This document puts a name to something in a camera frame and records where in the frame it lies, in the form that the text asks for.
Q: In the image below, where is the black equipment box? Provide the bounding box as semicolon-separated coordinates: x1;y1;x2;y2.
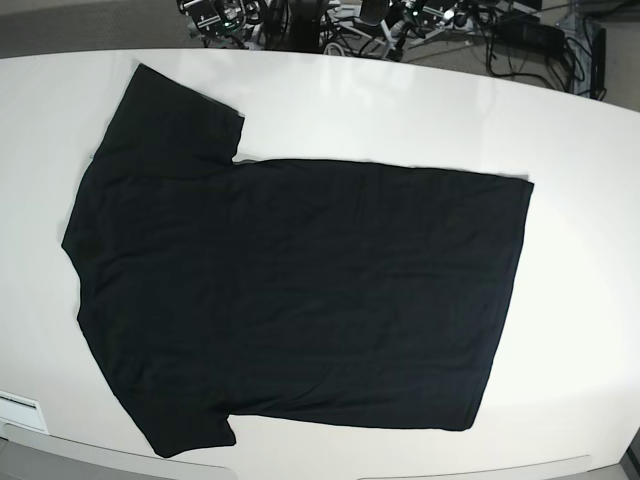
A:
494;19;565;57

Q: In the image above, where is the black T-shirt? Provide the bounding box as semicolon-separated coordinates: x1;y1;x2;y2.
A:
62;65;533;458

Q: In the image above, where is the black support post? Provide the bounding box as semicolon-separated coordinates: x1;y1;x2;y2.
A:
285;0;324;53

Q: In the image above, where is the white power strip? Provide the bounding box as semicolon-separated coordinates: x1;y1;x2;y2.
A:
401;5;474;32

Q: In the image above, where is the white label plate on table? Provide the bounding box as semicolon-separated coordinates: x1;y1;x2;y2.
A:
0;391;49;435

